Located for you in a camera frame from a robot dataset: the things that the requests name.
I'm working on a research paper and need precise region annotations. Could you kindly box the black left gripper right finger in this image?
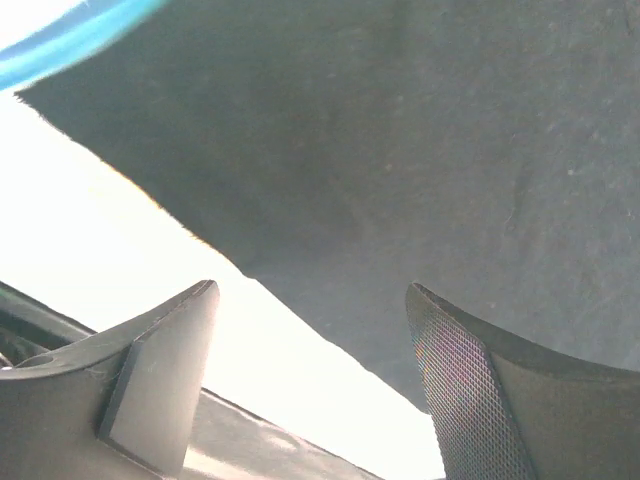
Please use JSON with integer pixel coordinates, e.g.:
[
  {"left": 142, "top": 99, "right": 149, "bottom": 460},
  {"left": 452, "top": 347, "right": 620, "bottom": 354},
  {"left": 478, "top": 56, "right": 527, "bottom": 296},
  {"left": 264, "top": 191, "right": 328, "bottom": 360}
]
[{"left": 405, "top": 283, "right": 639, "bottom": 479}]

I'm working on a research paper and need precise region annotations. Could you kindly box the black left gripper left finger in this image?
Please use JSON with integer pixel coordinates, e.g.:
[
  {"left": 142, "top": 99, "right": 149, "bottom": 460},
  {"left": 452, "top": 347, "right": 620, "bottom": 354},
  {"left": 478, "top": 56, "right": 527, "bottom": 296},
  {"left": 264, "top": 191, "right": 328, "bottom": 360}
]
[{"left": 1, "top": 280, "right": 219, "bottom": 479}]

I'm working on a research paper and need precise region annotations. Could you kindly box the black t-shirt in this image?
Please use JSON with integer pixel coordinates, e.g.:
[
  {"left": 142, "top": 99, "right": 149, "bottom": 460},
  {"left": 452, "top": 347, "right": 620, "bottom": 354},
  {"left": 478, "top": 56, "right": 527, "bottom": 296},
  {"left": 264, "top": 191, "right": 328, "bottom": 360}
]
[{"left": 24, "top": 1, "right": 639, "bottom": 406}]

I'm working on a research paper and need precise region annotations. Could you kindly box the floral table mat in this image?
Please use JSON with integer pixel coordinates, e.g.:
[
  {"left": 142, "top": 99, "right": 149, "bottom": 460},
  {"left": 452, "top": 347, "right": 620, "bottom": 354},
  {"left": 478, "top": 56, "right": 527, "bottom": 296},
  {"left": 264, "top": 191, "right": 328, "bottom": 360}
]
[{"left": 1, "top": 87, "right": 444, "bottom": 479}]

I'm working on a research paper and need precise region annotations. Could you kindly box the teal plastic bin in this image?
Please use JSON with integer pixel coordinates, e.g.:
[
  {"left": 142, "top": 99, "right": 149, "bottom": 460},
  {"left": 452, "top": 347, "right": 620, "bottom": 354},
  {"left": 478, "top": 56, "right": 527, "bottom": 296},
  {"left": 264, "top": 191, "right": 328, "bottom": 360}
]
[{"left": 1, "top": 0, "right": 166, "bottom": 92}]

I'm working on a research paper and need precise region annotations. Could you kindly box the aluminium frame rail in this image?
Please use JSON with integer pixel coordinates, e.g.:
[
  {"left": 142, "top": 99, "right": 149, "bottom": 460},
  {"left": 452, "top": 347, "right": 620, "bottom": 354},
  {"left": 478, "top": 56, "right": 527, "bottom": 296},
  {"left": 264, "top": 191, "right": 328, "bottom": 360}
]
[{"left": 1, "top": 287, "right": 368, "bottom": 479}]

